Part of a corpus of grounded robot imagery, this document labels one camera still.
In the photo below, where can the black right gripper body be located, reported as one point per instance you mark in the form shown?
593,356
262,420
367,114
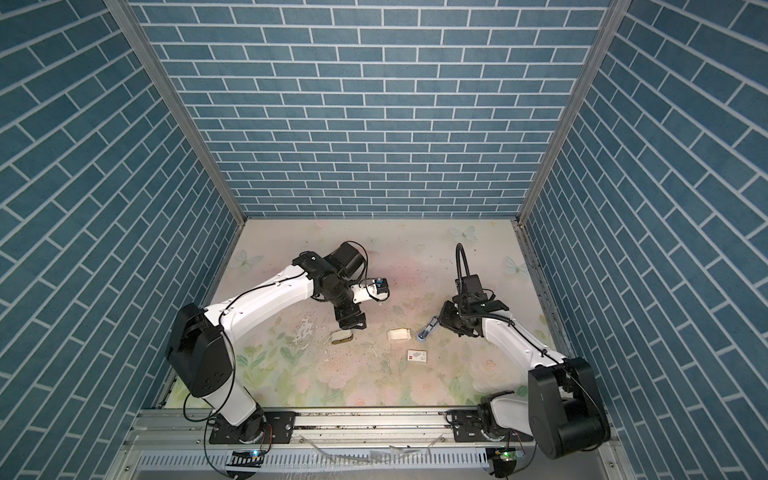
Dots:
454,316

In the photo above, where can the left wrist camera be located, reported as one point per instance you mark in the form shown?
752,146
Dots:
376,289

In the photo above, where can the white staple box sleeve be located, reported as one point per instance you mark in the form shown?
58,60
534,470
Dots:
418,356

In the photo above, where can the beige stapler base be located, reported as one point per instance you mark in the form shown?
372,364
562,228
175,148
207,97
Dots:
342,337

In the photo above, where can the blue stapler top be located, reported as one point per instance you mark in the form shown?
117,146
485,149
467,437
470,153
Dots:
425,332

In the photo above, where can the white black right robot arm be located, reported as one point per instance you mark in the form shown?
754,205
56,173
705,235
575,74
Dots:
563,411

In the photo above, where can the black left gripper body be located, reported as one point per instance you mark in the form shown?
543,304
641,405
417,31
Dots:
342,297

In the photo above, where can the open staple box tray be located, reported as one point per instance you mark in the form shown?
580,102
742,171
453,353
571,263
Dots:
399,334

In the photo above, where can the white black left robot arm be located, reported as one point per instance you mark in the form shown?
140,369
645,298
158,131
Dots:
201,346

